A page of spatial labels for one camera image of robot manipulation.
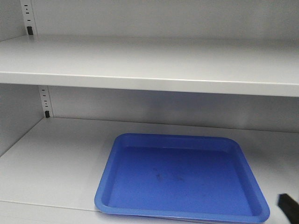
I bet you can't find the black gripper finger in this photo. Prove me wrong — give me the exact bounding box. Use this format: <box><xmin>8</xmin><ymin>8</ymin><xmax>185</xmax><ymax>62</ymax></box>
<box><xmin>277</xmin><ymin>194</ymin><xmax>299</xmax><ymax>224</ymax></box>

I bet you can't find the grey upper cabinet shelf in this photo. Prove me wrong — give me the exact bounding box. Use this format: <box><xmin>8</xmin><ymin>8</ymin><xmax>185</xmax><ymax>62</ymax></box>
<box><xmin>0</xmin><ymin>35</ymin><xmax>299</xmax><ymax>97</ymax></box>

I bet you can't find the grey cabinet shelf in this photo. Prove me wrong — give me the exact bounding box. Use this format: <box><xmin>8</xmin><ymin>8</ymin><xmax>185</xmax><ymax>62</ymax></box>
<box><xmin>0</xmin><ymin>35</ymin><xmax>299</xmax><ymax>97</ymax></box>
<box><xmin>0</xmin><ymin>118</ymin><xmax>299</xmax><ymax>224</ymax></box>

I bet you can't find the grey lower cabinet shelf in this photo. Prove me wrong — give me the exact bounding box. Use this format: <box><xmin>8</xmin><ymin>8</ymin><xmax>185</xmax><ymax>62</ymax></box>
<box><xmin>0</xmin><ymin>118</ymin><xmax>299</xmax><ymax>224</ymax></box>

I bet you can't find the blue plastic tray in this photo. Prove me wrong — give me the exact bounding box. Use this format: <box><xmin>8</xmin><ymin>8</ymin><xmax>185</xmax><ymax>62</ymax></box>
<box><xmin>94</xmin><ymin>133</ymin><xmax>270</xmax><ymax>224</ymax></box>

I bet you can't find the lower black shelf clip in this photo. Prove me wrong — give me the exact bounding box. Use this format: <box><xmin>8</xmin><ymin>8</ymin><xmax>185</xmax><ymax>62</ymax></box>
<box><xmin>45</xmin><ymin>111</ymin><xmax>50</xmax><ymax>118</ymax></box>

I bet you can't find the black shelf clip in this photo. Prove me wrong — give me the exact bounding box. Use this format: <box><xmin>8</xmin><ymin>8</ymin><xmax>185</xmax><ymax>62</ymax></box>
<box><xmin>26</xmin><ymin>26</ymin><xmax>34</xmax><ymax>35</ymax></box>
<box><xmin>45</xmin><ymin>111</ymin><xmax>50</xmax><ymax>118</ymax></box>

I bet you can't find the upper black shelf clip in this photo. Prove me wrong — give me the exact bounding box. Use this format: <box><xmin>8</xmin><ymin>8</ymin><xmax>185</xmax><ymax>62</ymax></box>
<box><xmin>26</xmin><ymin>26</ymin><xmax>34</xmax><ymax>35</ymax></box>

